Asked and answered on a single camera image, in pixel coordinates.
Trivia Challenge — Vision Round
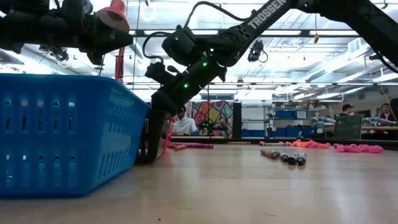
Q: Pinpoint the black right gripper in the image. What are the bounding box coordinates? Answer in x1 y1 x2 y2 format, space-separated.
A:
151 55 228 116

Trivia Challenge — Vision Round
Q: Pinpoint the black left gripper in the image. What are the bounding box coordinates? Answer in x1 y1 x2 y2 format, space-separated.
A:
79 12 134 65

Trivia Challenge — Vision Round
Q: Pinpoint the purple crayon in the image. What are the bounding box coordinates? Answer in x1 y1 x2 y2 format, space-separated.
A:
185 142 215 149

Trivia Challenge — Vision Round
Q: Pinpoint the black plastic basket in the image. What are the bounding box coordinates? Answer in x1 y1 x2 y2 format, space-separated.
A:
136 109 170 165

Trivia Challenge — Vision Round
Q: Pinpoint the blue plastic basket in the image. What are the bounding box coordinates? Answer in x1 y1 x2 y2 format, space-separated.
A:
0 73 150 198

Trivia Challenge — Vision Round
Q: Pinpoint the red desk lamp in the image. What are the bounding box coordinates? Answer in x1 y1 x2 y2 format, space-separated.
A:
95 0 131 84

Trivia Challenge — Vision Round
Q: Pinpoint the colourful patchwork hanging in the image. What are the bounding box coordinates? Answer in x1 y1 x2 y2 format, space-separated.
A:
186 101 234 139

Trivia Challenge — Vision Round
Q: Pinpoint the person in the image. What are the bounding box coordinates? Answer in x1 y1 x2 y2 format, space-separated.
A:
172 105 199 136
337 103 356 118
375 102 396 123

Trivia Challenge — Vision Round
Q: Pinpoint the small black background robot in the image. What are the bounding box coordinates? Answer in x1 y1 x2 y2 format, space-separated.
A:
198 119 229 138

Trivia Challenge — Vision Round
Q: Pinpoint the black upright panel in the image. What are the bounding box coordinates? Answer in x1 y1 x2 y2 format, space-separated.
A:
232 101 243 139

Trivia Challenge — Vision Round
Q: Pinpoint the black overhead rig device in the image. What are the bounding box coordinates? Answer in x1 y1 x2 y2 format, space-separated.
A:
39 43 70 63

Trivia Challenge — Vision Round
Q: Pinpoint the shelf with blue bins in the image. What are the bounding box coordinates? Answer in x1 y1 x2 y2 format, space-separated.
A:
242 105 312 138

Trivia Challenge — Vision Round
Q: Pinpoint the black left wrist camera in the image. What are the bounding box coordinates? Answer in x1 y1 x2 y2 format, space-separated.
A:
86 51 105 66

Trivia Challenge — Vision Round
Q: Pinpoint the black hanging camera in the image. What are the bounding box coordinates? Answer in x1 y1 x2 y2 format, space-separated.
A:
248 39 269 63

